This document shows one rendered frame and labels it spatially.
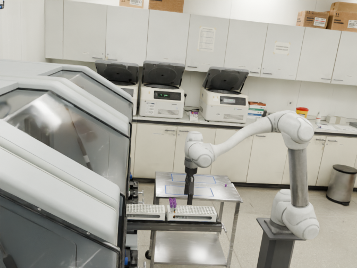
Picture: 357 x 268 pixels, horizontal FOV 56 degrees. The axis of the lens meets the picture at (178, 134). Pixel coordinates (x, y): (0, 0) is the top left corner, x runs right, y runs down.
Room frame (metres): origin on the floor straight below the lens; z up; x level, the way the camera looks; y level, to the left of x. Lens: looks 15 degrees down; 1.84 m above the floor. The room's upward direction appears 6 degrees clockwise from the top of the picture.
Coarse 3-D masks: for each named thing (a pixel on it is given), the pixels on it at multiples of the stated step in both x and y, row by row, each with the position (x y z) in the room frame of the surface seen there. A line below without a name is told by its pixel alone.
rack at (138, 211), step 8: (128, 208) 1.81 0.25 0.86; (136, 208) 1.82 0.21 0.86; (144, 208) 1.83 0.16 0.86; (152, 208) 1.84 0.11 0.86; (160, 208) 1.85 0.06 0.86; (128, 216) 1.79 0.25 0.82; (136, 216) 1.82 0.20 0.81; (144, 216) 1.83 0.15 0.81; (152, 216) 1.84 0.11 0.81; (160, 216) 1.79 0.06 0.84
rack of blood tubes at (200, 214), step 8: (168, 208) 1.86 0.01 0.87; (176, 208) 1.87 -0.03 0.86; (184, 208) 1.88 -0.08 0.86; (192, 208) 1.89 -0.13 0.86; (200, 208) 1.90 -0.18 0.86; (208, 208) 1.91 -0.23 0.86; (168, 216) 1.80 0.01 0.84; (176, 216) 1.86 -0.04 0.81; (184, 216) 1.85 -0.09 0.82; (192, 216) 1.89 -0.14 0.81; (200, 216) 1.90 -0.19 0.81; (208, 216) 1.91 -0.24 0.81; (216, 216) 1.85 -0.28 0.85
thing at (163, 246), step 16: (160, 176) 2.46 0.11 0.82; (176, 176) 2.49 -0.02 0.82; (208, 176) 2.56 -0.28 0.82; (224, 176) 2.59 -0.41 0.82; (160, 192) 2.16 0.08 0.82; (176, 192) 2.19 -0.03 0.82; (208, 192) 2.24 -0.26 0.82; (224, 192) 2.27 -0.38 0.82; (160, 240) 2.41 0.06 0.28; (176, 240) 2.43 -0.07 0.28; (192, 240) 2.46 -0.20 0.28; (208, 240) 2.48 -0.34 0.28; (160, 256) 2.20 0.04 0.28; (176, 256) 2.22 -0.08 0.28; (192, 256) 2.24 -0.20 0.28; (208, 256) 2.26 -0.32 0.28; (224, 256) 2.28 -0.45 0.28
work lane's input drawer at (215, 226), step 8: (128, 224) 1.75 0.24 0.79; (136, 224) 1.76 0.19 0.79; (144, 224) 1.76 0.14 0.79; (152, 224) 1.77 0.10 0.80; (160, 224) 1.78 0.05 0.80; (168, 224) 1.78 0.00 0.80; (176, 224) 1.79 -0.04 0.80; (184, 224) 1.80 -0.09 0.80; (192, 224) 1.80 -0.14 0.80; (200, 224) 1.81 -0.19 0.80; (208, 224) 1.82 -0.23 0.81; (216, 224) 1.83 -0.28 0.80
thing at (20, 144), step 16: (0, 80) 1.40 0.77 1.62; (16, 80) 1.43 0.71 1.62; (32, 80) 1.48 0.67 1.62; (48, 80) 1.53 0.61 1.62; (64, 96) 1.45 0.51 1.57; (80, 96) 1.53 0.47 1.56; (96, 112) 1.47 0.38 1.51; (0, 128) 0.78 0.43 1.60; (16, 128) 0.84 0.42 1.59; (0, 144) 0.73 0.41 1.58; (16, 144) 0.76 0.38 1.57; (32, 144) 0.81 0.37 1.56; (32, 160) 0.74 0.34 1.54; (48, 160) 0.78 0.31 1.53; (64, 160) 0.83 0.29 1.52; (64, 176) 0.76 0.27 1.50; (80, 176) 0.79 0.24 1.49; (96, 176) 0.85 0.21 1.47; (96, 192) 0.77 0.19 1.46; (112, 192) 0.81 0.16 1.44
